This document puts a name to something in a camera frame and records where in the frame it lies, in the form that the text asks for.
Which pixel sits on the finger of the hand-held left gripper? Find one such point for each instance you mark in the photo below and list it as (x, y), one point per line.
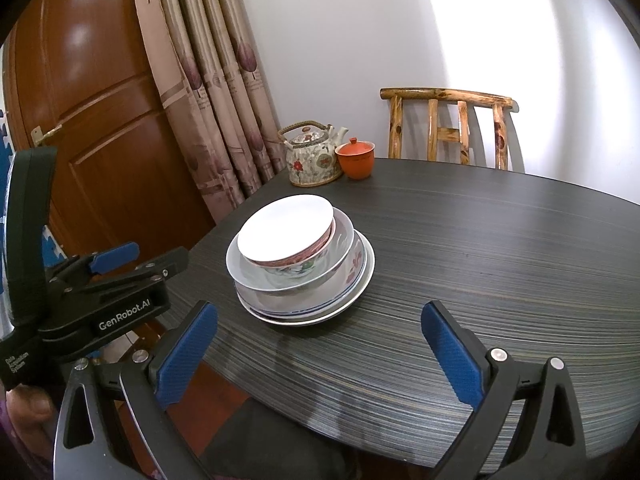
(115, 256)
(150, 267)

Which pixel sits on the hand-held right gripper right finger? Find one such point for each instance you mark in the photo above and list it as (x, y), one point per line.
(450, 355)

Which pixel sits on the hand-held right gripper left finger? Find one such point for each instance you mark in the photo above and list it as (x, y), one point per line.
(185, 355)

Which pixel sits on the white bowl with grey print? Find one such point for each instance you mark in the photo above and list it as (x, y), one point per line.
(280, 284)

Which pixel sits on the medium white floral plate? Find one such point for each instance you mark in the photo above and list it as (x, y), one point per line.
(300, 311)

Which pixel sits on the large white floral plate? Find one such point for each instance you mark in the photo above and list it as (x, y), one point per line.
(310, 321)

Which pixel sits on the small white floral plate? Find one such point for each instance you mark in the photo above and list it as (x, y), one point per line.
(355, 260)

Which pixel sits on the white bowl with red flower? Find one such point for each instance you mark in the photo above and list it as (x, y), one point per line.
(295, 270)

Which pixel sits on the pink patterned bowl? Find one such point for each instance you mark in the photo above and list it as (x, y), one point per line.
(285, 230)

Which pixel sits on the person's left hand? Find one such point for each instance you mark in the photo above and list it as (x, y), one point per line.
(27, 410)

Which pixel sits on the brown wooden door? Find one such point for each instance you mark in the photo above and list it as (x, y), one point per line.
(100, 110)

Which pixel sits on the beige patterned curtain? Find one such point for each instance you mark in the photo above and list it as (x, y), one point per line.
(210, 85)

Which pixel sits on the floral ceramic teapot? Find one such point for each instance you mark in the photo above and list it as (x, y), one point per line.
(312, 162)

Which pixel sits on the orange lidded cup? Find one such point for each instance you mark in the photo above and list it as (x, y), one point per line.
(356, 162)

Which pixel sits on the bamboo chair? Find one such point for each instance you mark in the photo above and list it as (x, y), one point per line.
(445, 94)

